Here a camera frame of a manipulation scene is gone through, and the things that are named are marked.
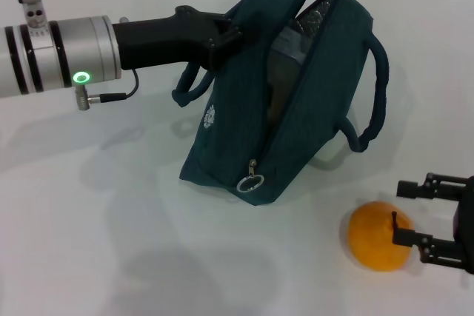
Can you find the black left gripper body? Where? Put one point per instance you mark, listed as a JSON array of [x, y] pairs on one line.
[[159, 42]]

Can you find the orange pear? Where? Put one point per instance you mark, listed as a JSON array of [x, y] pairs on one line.
[[370, 238]]

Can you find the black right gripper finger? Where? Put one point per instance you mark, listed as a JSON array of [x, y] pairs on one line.
[[440, 188], [438, 251]]

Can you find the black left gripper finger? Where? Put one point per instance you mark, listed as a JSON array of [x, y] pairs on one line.
[[224, 21], [224, 51]]

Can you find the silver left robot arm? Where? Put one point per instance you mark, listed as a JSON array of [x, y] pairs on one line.
[[55, 53]]

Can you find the dark teal zip lunch bag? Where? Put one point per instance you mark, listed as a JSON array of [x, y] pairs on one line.
[[314, 116]]

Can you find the clear blue-rimmed food container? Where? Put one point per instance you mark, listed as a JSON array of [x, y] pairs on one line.
[[289, 44]]

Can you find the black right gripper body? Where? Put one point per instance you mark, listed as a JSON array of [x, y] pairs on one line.
[[467, 227]]

